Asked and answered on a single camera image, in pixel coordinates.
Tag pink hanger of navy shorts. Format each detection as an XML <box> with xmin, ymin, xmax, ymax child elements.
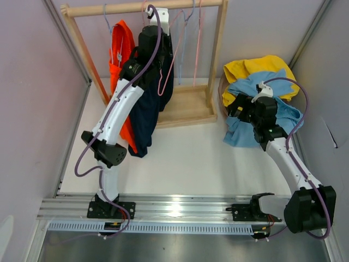
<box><xmin>141</xmin><ymin>0</ymin><xmax>148</xmax><ymax>27</ymax></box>

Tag yellow shorts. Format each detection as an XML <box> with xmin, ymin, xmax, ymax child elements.
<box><xmin>221</xmin><ymin>55</ymin><xmax>300</xmax><ymax>107</ymax></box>

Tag blue hanger under orange shorts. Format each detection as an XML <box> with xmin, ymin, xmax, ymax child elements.
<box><xmin>103</xmin><ymin>4</ymin><xmax>122</xmax><ymax>66</ymax></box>

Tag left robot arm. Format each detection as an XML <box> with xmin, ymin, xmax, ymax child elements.
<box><xmin>81</xmin><ymin>25</ymin><xmax>173</xmax><ymax>219</ymax></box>

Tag perforated cable duct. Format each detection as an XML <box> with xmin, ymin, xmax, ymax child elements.
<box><xmin>47</xmin><ymin>221</ymin><xmax>254</xmax><ymax>235</ymax></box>

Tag pink hanger of yellow shorts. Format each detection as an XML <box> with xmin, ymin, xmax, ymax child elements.
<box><xmin>193</xmin><ymin>0</ymin><xmax>203</xmax><ymax>87</ymax></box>

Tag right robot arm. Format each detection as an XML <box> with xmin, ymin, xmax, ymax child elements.
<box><xmin>228</xmin><ymin>94</ymin><xmax>336</xmax><ymax>239</ymax></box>

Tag pink hanger of blue shorts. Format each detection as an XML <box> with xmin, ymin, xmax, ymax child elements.
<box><xmin>158</xmin><ymin>9</ymin><xmax>186</xmax><ymax>97</ymax></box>

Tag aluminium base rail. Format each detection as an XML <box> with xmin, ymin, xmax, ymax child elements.
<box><xmin>37</xmin><ymin>194</ymin><xmax>298</xmax><ymax>221</ymax></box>

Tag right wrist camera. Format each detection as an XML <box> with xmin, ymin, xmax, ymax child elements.
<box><xmin>251</xmin><ymin>81</ymin><xmax>273</xmax><ymax>103</ymax></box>

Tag wooden clothes rack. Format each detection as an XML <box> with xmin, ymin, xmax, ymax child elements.
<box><xmin>61</xmin><ymin>1</ymin><xmax>228</xmax><ymax>128</ymax></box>

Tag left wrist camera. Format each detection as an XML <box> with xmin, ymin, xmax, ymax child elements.
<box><xmin>146</xmin><ymin>7</ymin><xmax>170</xmax><ymax>36</ymax></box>

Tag orange shorts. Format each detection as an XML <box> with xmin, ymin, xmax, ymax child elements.
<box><xmin>109</xmin><ymin>20</ymin><xmax>138</xmax><ymax>153</ymax></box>

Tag blue hanger of grey shorts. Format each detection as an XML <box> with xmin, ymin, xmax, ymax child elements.
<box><xmin>178</xmin><ymin>0</ymin><xmax>196</xmax><ymax>85</ymax></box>

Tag translucent pink basket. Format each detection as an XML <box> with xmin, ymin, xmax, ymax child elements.
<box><xmin>218</xmin><ymin>74</ymin><xmax>228</xmax><ymax>117</ymax></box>

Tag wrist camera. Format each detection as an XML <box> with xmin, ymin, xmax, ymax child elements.
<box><xmin>146</xmin><ymin>7</ymin><xmax>170</xmax><ymax>36</ymax></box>
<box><xmin>251</xmin><ymin>81</ymin><xmax>273</xmax><ymax>103</ymax></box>

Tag light blue shorts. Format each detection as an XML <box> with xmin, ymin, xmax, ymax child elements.
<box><xmin>223</xmin><ymin>68</ymin><xmax>303</xmax><ymax>148</ymax></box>

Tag navy blue shorts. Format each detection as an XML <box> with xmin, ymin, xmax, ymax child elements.
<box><xmin>127</xmin><ymin>32</ymin><xmax>175</xmax><ymax>158</ymax></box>

